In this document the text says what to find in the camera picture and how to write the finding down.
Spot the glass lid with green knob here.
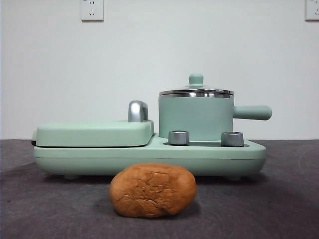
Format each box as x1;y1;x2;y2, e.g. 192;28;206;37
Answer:
159;73;235;97

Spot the brown potato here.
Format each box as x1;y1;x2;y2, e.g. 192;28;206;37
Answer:
109;163;197;220

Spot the silver control knob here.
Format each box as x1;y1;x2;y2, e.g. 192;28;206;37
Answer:
221;131;244;147
168;129;190;145

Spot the mint green breakfast maker base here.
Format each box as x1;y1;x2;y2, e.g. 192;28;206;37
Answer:
33;133;267;181

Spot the mint green grill cover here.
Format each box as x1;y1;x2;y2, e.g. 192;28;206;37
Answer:
31;119;155;148

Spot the silver grill cover handle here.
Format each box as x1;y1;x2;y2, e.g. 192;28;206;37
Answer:
128;100;150;123

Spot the mint green pot with handle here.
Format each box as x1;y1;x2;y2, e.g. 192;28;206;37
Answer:
158;91;273;140

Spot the white wall socket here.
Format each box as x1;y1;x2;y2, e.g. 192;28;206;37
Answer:
305;0;319;22
80;0;104;22

